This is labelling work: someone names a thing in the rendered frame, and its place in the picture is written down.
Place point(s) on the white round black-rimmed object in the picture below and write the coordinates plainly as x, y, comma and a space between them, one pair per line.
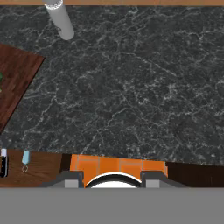
112, 181

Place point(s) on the light blue peeler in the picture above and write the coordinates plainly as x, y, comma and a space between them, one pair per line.
26, 157

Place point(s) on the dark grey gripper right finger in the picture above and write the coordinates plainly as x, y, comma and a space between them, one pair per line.
151, 176

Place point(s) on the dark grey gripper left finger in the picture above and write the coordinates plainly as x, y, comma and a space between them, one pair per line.
73, 176

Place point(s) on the brown wooden drawer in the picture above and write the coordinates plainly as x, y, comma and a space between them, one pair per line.
43, 167

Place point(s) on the dark wooden cutting board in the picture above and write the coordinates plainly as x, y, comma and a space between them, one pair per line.
14, 81

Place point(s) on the grey cylindrical shaker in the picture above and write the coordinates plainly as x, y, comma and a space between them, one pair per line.
61, 20

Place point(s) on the dark brown cupboard front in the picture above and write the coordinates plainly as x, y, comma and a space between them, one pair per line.
195, 175

